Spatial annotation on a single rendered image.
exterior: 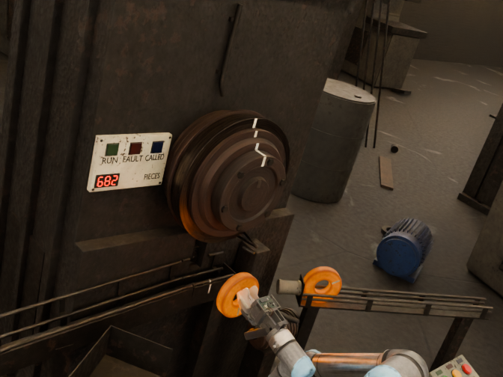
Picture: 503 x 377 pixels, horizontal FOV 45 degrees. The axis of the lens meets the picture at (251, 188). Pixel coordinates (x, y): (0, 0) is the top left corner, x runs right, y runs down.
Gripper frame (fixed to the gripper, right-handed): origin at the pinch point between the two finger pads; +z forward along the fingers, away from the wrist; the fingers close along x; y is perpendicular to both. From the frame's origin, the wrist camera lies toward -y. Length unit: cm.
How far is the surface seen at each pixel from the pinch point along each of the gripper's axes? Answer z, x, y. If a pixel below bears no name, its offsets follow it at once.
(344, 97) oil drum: 158, -240, -39
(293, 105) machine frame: 48, -41, 38
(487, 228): 27, -284, -56
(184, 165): 32.8, 13.5, 26.2
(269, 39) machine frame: 54, -20, 61
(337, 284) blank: -3, -56, -12
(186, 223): 24.4, 10.2, 8.4
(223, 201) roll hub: 19.4, 4.7, 22.1
